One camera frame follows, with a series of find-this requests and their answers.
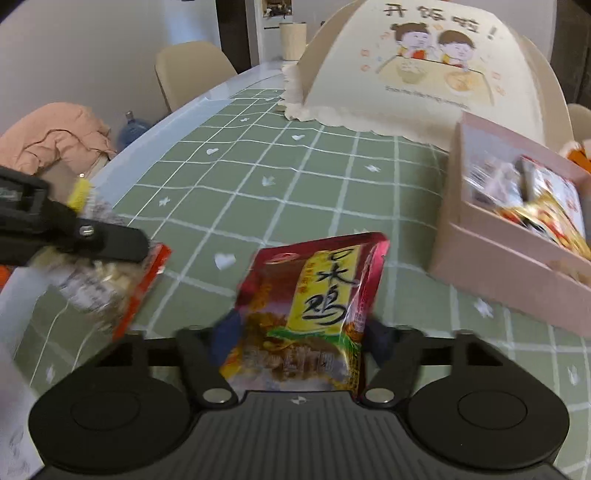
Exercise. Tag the green checked tablecloth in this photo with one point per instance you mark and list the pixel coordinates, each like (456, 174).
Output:
(300, 184)

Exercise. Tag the beige cup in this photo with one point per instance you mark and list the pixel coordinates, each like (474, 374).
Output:
(292, 41)

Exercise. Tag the wall poster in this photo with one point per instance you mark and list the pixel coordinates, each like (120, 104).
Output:
(277, 8)

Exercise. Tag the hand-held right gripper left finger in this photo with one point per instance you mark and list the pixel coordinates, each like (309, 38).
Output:
(221, 339)

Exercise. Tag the white flat snack packet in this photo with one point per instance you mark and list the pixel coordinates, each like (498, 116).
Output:
(551, 184)

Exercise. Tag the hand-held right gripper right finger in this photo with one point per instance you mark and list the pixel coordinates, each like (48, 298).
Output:
(378, 339)

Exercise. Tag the white paper sheet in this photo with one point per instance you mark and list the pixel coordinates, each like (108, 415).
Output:
(14, 369)

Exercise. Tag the pink box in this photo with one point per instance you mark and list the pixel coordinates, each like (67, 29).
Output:
(485, 258)

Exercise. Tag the cream food cover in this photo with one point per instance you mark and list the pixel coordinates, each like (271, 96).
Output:
(415, 106)

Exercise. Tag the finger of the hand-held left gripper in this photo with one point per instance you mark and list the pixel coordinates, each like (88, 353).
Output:
(111, 242)

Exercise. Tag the blue water bottle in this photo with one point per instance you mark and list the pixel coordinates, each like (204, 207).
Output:
(134, 131)

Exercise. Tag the beige chair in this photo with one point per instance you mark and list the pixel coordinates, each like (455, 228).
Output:
(194, 74)
(581, 121)

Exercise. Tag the pink jacket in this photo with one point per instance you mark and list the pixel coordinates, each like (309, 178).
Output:
(55, 134)

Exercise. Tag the yellow snack packet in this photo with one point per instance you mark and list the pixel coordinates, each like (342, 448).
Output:
(554, 226)

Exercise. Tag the clear snack packet red edge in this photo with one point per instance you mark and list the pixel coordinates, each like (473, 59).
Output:
(106, 286)

